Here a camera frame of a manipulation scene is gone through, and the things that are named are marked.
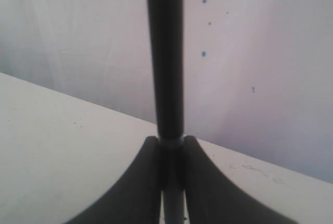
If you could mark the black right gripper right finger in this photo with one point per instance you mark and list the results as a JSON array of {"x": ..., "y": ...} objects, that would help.
[{"x": 211, "y": 197}]

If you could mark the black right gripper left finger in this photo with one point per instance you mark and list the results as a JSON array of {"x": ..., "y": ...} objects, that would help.
[{"x": 135, "y": 197}]

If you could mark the black paintbrush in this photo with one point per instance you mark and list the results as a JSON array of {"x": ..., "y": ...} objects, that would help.
[{"x": 166, "y": 37}]

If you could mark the white backdrop curtain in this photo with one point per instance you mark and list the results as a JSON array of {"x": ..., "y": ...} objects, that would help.
[{"x": 257, "y": 73}]

